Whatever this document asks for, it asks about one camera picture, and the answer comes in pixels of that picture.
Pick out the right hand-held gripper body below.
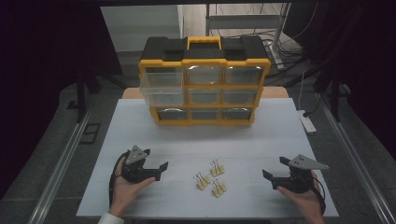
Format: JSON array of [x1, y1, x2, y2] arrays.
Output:
[[272, 154, 331, 194]]

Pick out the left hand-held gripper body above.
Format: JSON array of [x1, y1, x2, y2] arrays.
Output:
[[120, 145, 162, 184]]

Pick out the clear plastic organizer drawer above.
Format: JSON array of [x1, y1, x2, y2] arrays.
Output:
[[139, 66, 186, 107]]

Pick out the yellow black organizer box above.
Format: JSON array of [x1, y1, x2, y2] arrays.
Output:
[[137, 35, 272, 127]]

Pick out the person's right hand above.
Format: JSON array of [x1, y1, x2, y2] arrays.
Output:
[[276, 172, 327, 224]]

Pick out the person's left hand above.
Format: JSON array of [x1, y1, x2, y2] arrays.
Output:
[[108, 156, 157, 217]]

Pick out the white table mat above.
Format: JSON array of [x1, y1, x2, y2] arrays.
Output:
[[76, 97, 340, 218]]

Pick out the white power strip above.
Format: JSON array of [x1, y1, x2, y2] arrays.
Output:
[[298, 109, 318, 135]]

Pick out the wooden table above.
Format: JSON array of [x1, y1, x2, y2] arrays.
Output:
[[121, 86, 290, 100]]

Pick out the grid of small clear drawers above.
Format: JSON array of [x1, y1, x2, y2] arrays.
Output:
[[157, 65, 264, 121]]

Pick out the black stand legs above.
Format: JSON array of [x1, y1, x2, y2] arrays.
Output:
[[313, 69, 352, 123], [65, 69, 103, 124]]

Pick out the dark curtain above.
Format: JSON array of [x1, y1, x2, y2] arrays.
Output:
[[284, 0, 396, 161], [0, 0, 123, 201]]

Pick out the grey metal stand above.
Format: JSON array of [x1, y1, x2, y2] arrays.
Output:
[[205, 3, 291, 71]]

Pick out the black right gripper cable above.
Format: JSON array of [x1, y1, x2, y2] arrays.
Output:
[[310, 177, 328, 217]]

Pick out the aluminium floor rail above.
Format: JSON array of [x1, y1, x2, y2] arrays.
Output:
[[27, 104, 95, 224], [317, 91, 396, 224]]

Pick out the black plug cable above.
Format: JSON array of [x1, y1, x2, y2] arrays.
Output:
[[302, 91, 323, 118]]

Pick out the white power cable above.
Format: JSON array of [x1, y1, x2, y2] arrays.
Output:
[[297, 68, 307, 111]]

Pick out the bundle of floor cables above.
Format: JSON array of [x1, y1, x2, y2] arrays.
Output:
[[261, 29, 314, 79]]

